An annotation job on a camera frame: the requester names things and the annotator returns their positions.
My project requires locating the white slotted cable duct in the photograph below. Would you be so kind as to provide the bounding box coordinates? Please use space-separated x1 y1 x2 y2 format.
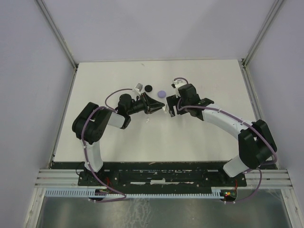
45 187 224 199

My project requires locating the left aluminium frame post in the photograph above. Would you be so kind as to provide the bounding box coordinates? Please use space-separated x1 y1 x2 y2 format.
34 0 78 70

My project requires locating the aluminium frame post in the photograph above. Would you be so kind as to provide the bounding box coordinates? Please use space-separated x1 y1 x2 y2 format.
242 0 285 68
34 0 78 70

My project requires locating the purple earbud charging case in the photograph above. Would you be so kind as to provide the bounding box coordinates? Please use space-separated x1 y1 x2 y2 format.
157 90 167 98

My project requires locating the right aluminium frame post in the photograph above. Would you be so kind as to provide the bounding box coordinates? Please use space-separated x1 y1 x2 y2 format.
242 0 285 68

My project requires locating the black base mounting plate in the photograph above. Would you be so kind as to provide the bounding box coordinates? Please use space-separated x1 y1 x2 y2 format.
78 161 247 192

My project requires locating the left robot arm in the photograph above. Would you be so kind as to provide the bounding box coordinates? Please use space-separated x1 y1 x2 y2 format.
72 93 165 185

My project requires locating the aluminium front rail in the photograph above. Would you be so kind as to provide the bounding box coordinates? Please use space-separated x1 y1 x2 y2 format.
35 169 293 190

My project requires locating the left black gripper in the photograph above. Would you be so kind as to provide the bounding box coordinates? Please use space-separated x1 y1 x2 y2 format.
127 92 165 115

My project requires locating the right controller board with LEDs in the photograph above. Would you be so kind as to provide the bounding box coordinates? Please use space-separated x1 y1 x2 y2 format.
223 190 237 201

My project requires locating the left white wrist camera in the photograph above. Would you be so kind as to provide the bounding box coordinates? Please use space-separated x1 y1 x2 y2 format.
133 83 143 94

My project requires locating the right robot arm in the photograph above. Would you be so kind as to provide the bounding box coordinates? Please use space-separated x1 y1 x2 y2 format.
166 78 277 186

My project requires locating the black round charging case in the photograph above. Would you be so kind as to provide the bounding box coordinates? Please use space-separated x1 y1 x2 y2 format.
144 85 153 93

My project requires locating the white round charging case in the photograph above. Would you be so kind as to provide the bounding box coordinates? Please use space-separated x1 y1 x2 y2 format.
162 105 169 114

